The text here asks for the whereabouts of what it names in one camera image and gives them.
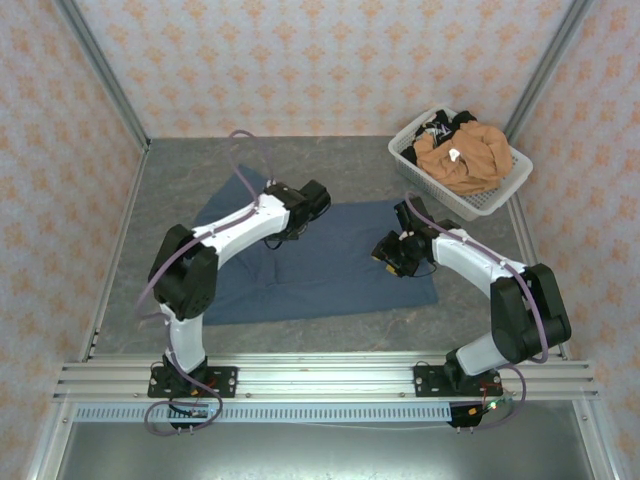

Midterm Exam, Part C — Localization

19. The blue t-shirt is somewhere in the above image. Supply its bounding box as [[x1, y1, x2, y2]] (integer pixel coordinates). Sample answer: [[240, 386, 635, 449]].
[[192, 163, 440, 327]]

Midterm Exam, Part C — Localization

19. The white plastic basket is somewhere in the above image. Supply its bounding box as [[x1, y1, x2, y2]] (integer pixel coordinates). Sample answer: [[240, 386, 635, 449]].
[[387, 103, 534, 223]]

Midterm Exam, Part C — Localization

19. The orange t-shirt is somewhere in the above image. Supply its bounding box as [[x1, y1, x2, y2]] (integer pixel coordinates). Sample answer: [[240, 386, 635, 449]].
[[414, 122, 515, 197]]

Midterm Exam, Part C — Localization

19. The black printed t-shirt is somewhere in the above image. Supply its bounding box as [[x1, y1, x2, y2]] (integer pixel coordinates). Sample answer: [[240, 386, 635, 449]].
[[399, 108, 479, 164]]

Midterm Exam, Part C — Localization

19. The small circuit board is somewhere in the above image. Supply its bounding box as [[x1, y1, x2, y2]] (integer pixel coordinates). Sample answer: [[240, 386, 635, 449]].
[[169, 403, 221, 421], [479, 397, 516, 414]]

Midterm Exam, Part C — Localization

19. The grey metal sheet panel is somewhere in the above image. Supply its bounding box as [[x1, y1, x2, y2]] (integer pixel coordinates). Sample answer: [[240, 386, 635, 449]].
[[27, 419, 614, 480]]

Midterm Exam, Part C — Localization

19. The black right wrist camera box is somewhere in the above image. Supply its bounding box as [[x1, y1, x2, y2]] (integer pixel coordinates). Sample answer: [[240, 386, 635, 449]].
[[375, 234, 407, 275]]

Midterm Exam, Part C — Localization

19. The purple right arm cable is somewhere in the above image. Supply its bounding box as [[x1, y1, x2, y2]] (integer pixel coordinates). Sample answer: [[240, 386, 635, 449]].
[[403, 191, 551, 434]]

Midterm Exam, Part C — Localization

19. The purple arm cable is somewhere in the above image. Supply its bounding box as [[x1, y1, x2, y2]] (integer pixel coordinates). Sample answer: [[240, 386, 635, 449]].
[[403, 191, 551, 434], [137, 128, 276, 437]]

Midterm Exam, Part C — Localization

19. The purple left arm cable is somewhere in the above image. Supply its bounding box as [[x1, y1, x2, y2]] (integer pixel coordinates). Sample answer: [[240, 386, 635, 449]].
[[137, 128, 276, 437]]

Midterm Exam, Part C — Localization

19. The aluminium side rail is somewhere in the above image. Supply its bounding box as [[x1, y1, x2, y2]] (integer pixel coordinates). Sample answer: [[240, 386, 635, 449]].
[[79, 142, 151, 364], [507, 199, 571, 361]]

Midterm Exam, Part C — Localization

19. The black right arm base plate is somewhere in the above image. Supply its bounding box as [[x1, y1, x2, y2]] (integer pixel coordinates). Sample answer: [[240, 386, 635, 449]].
[[413, 363, 504, 399]]

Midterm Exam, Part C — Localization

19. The aluminium mounting rail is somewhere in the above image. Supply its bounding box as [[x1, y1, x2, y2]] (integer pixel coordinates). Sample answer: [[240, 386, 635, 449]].
[[52, 354, 601, 401]]

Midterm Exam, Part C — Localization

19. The grey slotted cable duct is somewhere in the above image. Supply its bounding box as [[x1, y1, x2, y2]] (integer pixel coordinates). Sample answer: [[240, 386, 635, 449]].
[[74, 403, 454, 424]]

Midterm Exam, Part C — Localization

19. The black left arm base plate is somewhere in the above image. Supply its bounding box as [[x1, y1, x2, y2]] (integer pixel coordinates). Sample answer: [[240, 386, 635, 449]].
[[147, 364, 239, 399]]

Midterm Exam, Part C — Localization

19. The aluminium frame post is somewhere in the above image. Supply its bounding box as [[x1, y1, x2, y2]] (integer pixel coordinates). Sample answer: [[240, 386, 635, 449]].
[[502, 0, 596, 144], [52, 0, 153, 154]]

